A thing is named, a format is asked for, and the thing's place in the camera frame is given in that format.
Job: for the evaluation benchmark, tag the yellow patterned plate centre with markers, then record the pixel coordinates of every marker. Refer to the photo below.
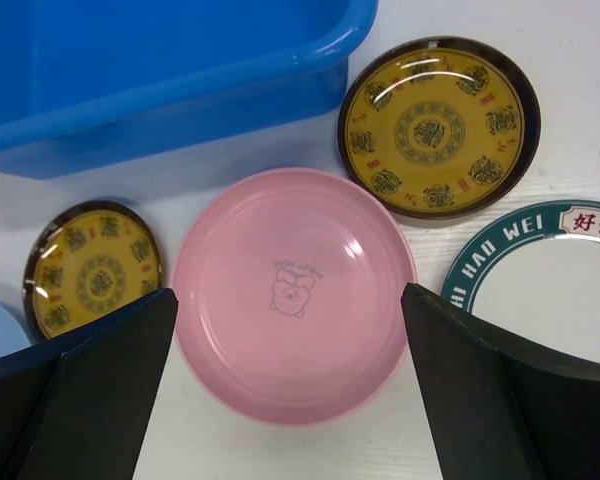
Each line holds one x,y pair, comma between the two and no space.
90,260

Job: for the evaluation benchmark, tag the blue plastic bin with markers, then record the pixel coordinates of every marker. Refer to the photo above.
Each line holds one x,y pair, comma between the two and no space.
85,84

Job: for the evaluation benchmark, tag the green rim plate right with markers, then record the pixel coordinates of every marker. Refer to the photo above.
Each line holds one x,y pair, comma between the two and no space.
536,272

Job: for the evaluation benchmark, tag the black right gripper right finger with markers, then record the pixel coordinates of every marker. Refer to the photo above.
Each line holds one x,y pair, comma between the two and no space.
500,406

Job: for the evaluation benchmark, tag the yellow patterned plate right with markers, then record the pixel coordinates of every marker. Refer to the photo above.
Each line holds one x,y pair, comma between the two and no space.
439,127

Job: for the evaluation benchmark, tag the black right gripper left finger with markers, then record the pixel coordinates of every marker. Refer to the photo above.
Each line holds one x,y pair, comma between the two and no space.
77,406

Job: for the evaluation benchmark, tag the yellow patterned plate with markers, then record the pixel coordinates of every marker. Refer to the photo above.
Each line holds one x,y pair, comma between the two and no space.
90,260
439,127

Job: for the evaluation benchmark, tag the pink plate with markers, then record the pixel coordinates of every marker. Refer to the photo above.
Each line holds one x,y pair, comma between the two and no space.
289,285

